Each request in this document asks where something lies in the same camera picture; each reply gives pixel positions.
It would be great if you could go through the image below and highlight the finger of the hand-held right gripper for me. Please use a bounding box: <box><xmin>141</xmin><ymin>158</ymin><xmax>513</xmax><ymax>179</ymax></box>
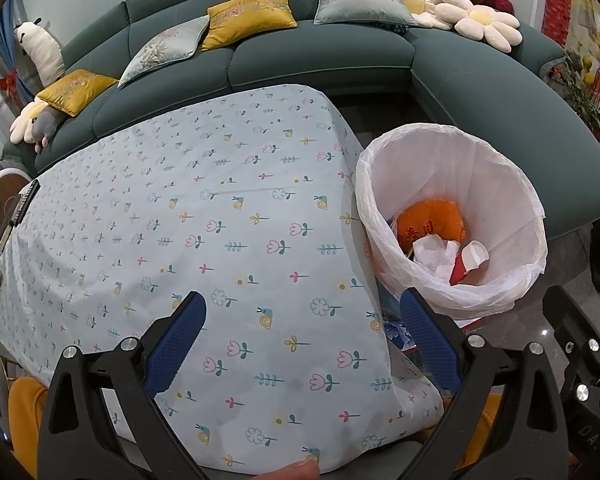
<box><xmin>542</xmin><ymin>285</ymin><xmax>600</xmax><ymax>391</ymax></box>

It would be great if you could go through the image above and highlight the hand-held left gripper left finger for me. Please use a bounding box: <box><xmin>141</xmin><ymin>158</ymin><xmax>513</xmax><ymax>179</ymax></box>
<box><xmin>37</xmin><ymin>291</ymin><xmax>208</xmax><ymax>480</ymax></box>

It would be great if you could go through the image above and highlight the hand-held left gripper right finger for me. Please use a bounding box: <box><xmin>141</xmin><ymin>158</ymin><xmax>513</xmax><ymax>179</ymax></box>
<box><xmin>400</xmin><ymin>287</ymin><xmax>574</xmax><ymax>480</ymax></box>

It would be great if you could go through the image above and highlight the white tissue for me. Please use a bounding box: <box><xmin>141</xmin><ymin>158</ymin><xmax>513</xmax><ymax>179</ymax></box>
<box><xmin>412</xmin><ymin>237</ymin><xmax>461</xmax><ymax>278</ymax></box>

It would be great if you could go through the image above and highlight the red paper cup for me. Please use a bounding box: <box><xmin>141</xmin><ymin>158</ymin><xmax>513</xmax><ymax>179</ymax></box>
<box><xmin>450</xmin><ymin>240</ymin><xmax>491</xmax><ymax>285</ymax></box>

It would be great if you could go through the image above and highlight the orange plush item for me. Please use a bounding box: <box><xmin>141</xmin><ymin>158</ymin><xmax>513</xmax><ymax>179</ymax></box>
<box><xmin>395</xmin><ymin>199</ymin><xmax>467</xmax><ymax>256</ymax></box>

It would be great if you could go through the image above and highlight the trash bin with white liner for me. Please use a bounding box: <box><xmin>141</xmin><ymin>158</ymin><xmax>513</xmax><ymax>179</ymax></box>
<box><xmin>355</xmin><ymin>122</ymin><xmax>548</xmax><ymax>353</ymax></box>

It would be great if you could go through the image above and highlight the person's left hand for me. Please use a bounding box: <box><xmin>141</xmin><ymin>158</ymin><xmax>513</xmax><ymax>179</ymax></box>
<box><xmin>279</xmin><ymin>460</ymin><xmax>322</xmax><ymax>480</ymax></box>

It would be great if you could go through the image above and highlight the yellow cloth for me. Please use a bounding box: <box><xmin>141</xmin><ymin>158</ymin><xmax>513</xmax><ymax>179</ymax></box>
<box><xmin>7</xmin><ymin>376</ymin><xmax>51</xmax><ymax>468</ymax></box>
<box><xmin>442</xmin><ymin>392</ymin><xmax>503</xmax><ymax>461</ymax></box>

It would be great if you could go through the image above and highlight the floral print tablecloth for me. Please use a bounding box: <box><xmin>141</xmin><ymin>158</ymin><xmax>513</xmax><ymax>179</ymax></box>
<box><xmin>0</xmin><ymin>83</ymin><xmax>443</xmax><ymax>476</ymax></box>

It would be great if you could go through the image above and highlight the black remote control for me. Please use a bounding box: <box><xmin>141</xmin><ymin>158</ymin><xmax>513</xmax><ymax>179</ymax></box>
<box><xmin>9</xmin><ymin>180</ymin><xmax>42</xmax><ymax>226</ymax></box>

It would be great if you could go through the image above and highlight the white rimmed wooden chair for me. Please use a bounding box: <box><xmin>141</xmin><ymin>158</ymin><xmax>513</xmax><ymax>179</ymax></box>
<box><xmin>0</xmin><ymin>167</ymin><xmax>36</xmax><ymax>261</ymax></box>

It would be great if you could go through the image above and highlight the green potted plant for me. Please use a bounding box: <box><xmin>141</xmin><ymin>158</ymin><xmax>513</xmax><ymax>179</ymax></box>
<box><xmin>562</xmin><ymin>52</ymin><xmax>600</xmax><ymax>136</ymax></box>

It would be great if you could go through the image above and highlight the grey plush toy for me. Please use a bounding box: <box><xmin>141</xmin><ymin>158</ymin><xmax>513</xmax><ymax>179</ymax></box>
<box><xmin>22</xmin><ymin>110</ymin><xmax>68</xmax><ymax>153</ymax></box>

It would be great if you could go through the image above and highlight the yellow embroidered cushion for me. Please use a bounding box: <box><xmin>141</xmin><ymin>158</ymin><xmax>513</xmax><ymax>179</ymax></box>
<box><xmin>36</xmin><ymin>69</ymin><xmax>118</xmax><ymax>117</ymax></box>
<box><xmin>201</xmin><ymin>0</ymin><xmax>298</xmax><ymax>52</ymax></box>

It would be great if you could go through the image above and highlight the teal corner sofa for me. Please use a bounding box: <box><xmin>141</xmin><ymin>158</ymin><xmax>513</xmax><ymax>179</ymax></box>
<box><xmin>0</xmin><ymin>0</ymin><xmax>600</xmax><ymax>241</ymax></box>

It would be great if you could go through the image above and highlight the pale blue embroidered cushion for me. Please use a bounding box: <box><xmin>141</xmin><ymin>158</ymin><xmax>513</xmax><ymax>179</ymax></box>
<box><xmin>313</xmin><ymin>0</ymin><xmax>418</xmax><ymax>27</ymax></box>
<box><xmin>117</xmin><ymin>15</ymin><xmax>211</xmax><ymax>88</ymax></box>

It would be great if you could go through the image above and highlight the long white plush toy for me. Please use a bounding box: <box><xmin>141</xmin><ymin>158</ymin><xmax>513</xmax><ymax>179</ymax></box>
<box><xmin>14</xmin><ymin>17</ymin><xmax>66</xmax><ymax>85</ymax></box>

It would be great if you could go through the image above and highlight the blue curtain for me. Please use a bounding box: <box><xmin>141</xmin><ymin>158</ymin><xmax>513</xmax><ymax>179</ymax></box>
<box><xmin>0</xmin><ymin>2</ymin><xmax>23</xmax><ymax>111</ymax></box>

